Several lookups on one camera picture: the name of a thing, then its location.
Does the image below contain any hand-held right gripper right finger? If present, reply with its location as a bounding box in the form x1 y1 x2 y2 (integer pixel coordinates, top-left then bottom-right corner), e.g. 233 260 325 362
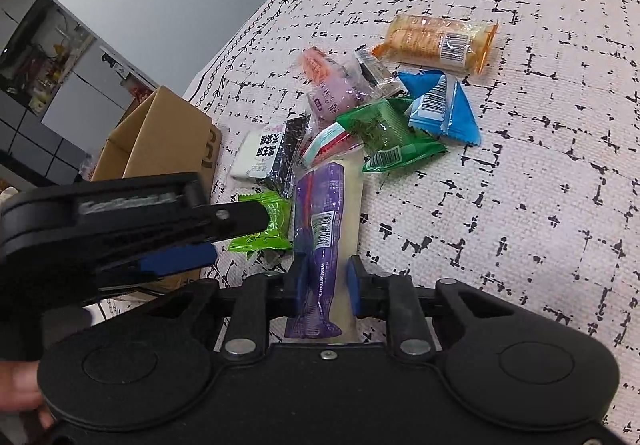
347 255 507 358

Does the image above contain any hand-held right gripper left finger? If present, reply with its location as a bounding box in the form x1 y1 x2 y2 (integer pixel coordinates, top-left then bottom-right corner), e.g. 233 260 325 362
147 255 311 358

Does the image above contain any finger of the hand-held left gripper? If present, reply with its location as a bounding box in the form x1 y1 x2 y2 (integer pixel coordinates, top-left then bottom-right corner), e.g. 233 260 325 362
95 242 219 287
192 200 272 244

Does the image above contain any lime green snack packet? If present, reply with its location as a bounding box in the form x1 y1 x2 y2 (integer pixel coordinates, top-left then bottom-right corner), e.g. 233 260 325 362
228 190 294 254

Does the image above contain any white and black snack packet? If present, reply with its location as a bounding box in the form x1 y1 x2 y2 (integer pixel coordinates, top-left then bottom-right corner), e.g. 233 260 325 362
230 114 312 192

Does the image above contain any long purple snack packet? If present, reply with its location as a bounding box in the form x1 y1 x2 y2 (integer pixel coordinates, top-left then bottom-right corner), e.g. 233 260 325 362
284 152 364 345

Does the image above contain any cardboard box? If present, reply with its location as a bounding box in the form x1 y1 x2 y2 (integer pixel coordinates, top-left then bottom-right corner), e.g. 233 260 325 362
91 86 224 291

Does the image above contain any red and teal snack packet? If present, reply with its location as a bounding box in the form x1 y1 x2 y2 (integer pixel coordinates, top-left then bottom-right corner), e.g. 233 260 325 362
299 122 364 170

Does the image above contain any salmon orange snack packet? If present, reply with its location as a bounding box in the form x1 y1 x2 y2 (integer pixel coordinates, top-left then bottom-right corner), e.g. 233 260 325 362
300 46 347 83

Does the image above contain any blue snack packet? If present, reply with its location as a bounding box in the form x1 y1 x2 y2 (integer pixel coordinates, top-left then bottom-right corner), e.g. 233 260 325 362
398 70 482 147

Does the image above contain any orange cracker packet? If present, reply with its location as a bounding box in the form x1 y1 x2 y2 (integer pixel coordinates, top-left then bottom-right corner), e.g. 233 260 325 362
372 14 500 75

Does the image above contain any person's left hand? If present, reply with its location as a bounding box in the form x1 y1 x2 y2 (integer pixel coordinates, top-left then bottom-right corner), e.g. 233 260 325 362
0 361 55 430

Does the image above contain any white cabinet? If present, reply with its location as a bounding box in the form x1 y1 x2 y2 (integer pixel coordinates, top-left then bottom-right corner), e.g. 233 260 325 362
41 44 157 142

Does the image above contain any white patterned bed sheet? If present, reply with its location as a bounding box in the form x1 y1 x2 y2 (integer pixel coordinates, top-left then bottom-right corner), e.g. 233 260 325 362
182 0 640 445

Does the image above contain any pale purple snack packet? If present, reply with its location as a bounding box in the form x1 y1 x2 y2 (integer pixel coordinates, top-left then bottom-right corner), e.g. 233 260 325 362
306 68 375 127

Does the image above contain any dark green snack packet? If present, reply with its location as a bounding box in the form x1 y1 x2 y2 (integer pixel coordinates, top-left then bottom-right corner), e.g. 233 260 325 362
335 97 448 174

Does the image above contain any cluttered storage shelf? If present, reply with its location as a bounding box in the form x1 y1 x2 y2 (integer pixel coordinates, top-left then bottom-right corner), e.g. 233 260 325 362
0 0 98 115

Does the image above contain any silver black snack packet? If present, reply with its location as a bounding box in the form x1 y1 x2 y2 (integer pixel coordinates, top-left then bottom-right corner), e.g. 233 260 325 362
355 47 407 97

